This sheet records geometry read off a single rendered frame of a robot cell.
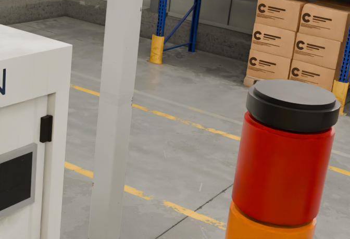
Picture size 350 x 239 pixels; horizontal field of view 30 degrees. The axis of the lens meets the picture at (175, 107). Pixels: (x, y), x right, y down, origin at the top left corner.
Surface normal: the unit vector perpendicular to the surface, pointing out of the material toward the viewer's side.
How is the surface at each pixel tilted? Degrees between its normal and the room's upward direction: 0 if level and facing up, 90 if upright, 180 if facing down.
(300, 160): 90
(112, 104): 90
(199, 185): 0
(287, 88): 0
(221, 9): 90
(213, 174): 0
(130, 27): 90
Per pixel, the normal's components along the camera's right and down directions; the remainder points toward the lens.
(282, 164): -0.18, 0.30
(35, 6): 0.84, 0.26
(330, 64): -0.51, 0.24
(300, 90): 0.11, -0.94
